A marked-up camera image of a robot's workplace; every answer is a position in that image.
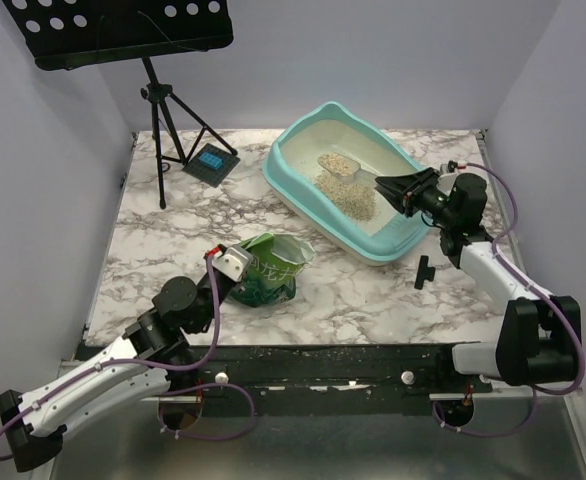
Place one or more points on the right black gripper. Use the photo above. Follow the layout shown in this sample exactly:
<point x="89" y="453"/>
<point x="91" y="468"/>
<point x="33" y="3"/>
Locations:
<point x="414" y="190"/>

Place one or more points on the clear plastic scoop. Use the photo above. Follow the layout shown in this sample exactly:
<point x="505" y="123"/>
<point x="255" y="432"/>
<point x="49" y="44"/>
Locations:
<point x="346" y="169"/>

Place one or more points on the black bag clip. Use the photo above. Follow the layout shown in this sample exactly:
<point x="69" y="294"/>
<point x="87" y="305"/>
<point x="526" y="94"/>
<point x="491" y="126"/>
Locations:
<point x="425" y="272"/>

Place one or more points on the green litter bag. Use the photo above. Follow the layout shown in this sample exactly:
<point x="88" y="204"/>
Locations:
<point x="277" y="259"/>

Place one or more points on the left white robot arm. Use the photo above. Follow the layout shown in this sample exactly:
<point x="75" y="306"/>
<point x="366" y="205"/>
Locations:
<point x="35" y="423"/>

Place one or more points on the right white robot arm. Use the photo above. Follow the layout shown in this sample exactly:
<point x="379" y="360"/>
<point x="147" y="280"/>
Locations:
<point x="539" y="343"/>

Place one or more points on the litter pile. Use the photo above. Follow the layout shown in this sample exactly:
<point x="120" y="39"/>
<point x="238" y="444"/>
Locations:
<point x="355" y="200"/>

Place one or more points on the teal white litter box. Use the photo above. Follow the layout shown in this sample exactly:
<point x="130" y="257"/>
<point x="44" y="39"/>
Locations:
<point x="291" y="167"/>

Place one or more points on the dark lego baseplate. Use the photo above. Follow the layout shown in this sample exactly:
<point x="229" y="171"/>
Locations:
<point x="210" y="177"/>

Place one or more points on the blue lego brick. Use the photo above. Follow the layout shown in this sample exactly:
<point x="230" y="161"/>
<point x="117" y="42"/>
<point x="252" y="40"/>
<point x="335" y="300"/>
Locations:
<point x="211" y="161"/>

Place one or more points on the black music stand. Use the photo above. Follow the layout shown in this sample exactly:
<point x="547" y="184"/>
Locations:
<point x="67" y="35"/>

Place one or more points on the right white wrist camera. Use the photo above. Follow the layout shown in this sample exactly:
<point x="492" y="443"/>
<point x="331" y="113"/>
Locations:
<point x="448" y="167"/>

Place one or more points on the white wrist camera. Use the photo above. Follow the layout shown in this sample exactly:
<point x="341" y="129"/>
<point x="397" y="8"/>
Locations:
<point x="233" y="261"/>
<point x="448" y="167"/>

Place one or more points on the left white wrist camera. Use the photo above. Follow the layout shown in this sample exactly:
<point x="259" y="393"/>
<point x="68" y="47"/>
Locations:
<point x="233" y="261"/>

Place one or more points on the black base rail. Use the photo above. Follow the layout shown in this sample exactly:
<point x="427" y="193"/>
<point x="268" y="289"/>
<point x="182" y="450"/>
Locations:
<point x="323" y="380"/>

